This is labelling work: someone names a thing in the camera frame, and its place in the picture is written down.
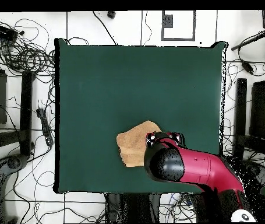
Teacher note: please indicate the tan terry towel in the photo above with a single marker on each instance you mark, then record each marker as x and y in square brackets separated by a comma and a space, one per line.
[132, 144]

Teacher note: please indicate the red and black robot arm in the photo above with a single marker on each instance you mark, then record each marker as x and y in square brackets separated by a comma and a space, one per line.
[197, 163]

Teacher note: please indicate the dark green tablecloth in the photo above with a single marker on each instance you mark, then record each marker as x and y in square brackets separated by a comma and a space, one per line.
[123, 81]

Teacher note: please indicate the black power adapter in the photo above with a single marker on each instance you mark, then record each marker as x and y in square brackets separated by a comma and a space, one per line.
[247, 67]

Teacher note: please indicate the black tripod rod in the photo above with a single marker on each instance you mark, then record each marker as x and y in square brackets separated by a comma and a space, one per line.
[251, 40]

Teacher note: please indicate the black power strip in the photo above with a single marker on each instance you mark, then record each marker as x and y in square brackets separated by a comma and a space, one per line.
[44, 126]

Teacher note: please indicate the black metal stand frame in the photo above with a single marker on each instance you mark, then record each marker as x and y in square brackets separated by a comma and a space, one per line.
[240, 105]
[26, 105]

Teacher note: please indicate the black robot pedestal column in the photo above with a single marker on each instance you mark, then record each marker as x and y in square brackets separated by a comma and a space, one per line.
[132, 207]

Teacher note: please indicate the black switch box with ports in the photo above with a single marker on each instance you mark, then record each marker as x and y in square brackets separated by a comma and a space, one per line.
[1, 31]

